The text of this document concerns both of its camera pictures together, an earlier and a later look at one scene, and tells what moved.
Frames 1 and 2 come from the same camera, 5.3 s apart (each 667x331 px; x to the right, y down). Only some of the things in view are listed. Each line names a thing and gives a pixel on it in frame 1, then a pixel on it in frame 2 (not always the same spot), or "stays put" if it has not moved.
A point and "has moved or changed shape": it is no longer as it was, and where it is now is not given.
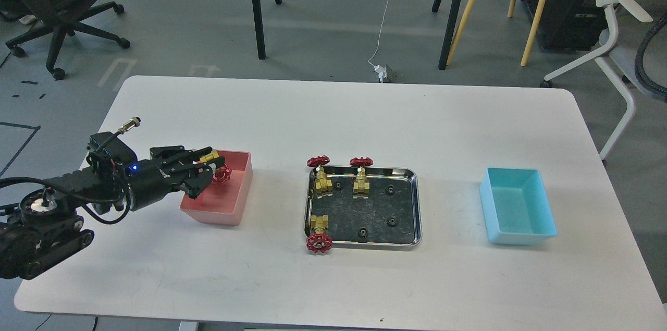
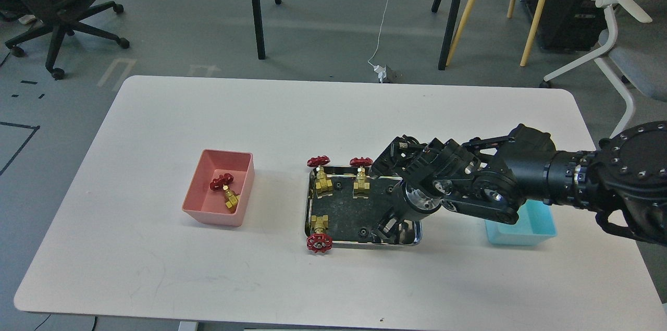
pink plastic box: x=224 y=203 stays put
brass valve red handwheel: x=222 y=174 has moved or changed shape
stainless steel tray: x=390 y=218 stays put
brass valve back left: x=323 y=185 stays put
